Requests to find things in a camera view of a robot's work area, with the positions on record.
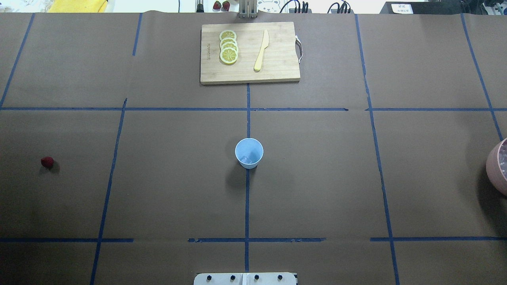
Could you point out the red strawberry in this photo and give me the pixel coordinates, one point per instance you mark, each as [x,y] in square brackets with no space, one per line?
[47,162]

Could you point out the light blue cup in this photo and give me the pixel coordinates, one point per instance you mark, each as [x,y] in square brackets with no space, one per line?
[249,147]

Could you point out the clear ice cubes pile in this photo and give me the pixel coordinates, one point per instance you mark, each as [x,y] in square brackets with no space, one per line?
[502,159]

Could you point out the wooden cutting board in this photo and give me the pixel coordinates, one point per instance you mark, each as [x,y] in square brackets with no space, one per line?
[280,63]

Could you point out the lemon slice three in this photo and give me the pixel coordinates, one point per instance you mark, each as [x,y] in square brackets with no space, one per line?
[230,47]

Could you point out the yellow plastic knife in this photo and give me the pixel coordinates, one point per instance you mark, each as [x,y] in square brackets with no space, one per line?
[260,57]

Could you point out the lemon slice two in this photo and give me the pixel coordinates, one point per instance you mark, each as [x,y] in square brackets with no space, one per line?
[228,41]

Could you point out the spare strawberry two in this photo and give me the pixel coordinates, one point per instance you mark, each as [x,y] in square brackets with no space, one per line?
[225,6]

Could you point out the spare strawberry one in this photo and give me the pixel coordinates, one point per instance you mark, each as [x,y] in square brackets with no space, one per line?
[217,6]

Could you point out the yellow cloth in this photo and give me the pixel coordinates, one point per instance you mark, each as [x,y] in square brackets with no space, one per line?
[78,6]

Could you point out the pink bowl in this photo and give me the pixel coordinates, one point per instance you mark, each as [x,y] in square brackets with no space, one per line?
[493,170]

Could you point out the white pedestal column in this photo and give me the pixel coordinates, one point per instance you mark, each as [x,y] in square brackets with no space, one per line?
[246,278]

